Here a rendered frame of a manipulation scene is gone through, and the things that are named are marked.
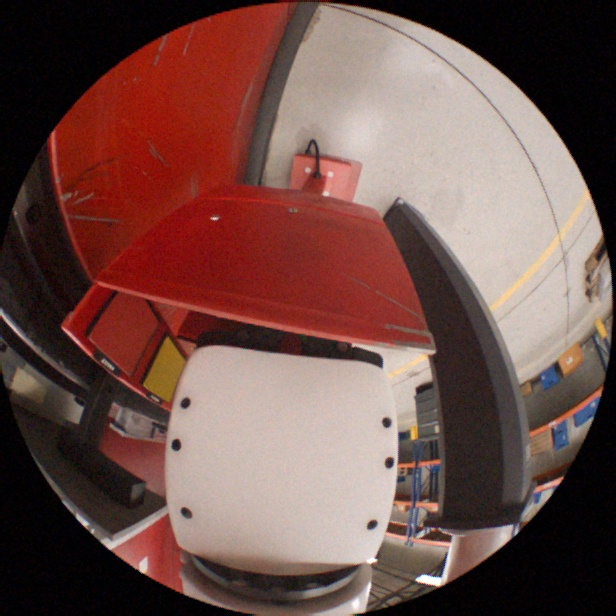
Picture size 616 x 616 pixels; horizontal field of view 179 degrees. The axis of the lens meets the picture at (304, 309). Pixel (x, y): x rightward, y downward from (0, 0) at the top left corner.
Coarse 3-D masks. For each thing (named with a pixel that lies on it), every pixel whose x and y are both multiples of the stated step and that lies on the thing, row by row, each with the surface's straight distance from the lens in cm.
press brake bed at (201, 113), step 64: (128, 64) 30; (192, 64) 38; (256, 64) 59; (64, 128) 25; (128, 128) 29; (192, 128) 39; (256, 128) 85; (64, 192) 25; (128, 192) 30; (192, 192) 42; (64, 256) 26
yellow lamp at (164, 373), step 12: (168, 348) 17; (156, 360) 16; (168, 360) 18; (180, 360) 20; (156, 372) 17; (168, 372) 18; (180, 372) 20; (144, 384) 16; (156, 384) 17; (168, 384) 19; (168, 396) 19
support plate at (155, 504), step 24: (24, 408) 45; (24, 432) 36; (48, 432) 42; (48, 456) 34; (48, 480) 30; (72, 480) 31; (72, 504) 27; (96, 504) 28; (120, 504) 31; (144, 504) 33; (96, 528) 25; (120, 528) 26
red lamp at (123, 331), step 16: (112, 304) 12; (128, 304) 13; (144, 304) 14; (112, 320) 12; (128, 320) 13; (144, 320) 14; (96, 336) 12; (112, 336) 13; (128, 336) 14; (144, 336) 15; (112, 352) 13; (128, 352) 14; (128, 368) 14
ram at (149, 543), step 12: (156, 528) 119; (108, 540) 81; (132, 540) 97; (144, 540) 109; (156, 540) 125; (120, 552) 92; (132, 552) 102; (144, 552) 114; (156, 552) 131; (132, 564) 107; (156, 564) 138; (156, 576) 146
